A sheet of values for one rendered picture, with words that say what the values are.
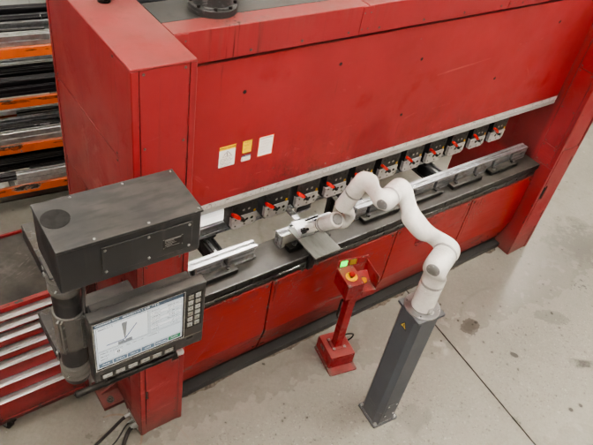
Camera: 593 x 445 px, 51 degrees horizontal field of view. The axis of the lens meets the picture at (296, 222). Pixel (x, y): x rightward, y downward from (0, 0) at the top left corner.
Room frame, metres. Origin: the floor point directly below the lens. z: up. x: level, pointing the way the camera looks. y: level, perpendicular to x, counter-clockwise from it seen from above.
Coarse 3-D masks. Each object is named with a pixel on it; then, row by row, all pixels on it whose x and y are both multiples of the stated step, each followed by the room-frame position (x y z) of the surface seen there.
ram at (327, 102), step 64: (576, 0) 3.91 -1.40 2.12; (256, 64) 2.37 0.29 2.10; (320, 64) 2.61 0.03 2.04; (384, 64) 2.89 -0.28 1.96; (448, 64) 3.23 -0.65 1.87; (512, 64) 3.64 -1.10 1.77; (256, 128) 2.40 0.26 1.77; (320, 128) 2.66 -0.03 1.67; (384, 128) 2.98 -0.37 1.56; (448, 128) 3.37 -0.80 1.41; (192, 192) 2.19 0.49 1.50
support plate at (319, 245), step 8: (296, 232) 2.62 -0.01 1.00; (320, 232) 2.66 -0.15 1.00; (304, 240) 2.57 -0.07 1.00; (312, 240) 2.58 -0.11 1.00; (320, 240) 2.59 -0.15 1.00; (328, 240) 2.61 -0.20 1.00; (312, 248) 2.52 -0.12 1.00; (320, 248) 2.53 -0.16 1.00; (328, 248) 2.54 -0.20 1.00; (336, 248) 2.55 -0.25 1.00; (312, 256) 2.46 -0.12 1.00; (320, 256) 2.47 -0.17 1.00
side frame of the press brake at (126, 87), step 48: (48, 0) 2.39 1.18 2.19; (96, 0) 2.25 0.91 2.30; (96, 48) 2.01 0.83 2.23; (144, 48) 1.95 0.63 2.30; (96, 96) 2.03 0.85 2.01; (144, 96) 1.82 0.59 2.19; (192, 96) 1.94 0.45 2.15; (96, 144) 2.06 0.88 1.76; (144, 144) 1.82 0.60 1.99; (192, 144) 1.95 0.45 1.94; (96, 288) 2.19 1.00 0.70; (144, 384) 1.80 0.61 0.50; (144, 432) 1.79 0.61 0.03
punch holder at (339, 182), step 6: (336, 174) 2.79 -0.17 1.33; (342, 174) 2.82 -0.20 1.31; (324, 180) 2.76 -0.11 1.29; (330, 180) 2.76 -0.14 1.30; (336, 180) 2.80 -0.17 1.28; (342, 180) 2.83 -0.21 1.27; (324, 186) 2.75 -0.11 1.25; (336, 186) 2.80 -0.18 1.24; (342, 186) 2.83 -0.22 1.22; (318, 192) 2.79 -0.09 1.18; (324, 192) 2.74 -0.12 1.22; (330, 192) 2.77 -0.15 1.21; (336, 192) 2.81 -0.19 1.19
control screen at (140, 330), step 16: (160, 304) 1.46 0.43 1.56; (176, 304) 1.50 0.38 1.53; (112, 320) 1.34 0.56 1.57; (128, 320) 1.38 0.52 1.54; (144, 320) 1.42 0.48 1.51; (160, 320) 1.46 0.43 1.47; (176, 320) 1.51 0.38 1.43; (96, 336) 1.30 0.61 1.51; (112, 336) 1.34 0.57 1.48; (128, 336) 1.38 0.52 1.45; (144, 336) 1.42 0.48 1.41; (160, 336) 1.46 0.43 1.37; (176, 336) 1.51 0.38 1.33; (96, 352) 1.30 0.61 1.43; (112, 352) 1.34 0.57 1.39; (128, 352) 1.38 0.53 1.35
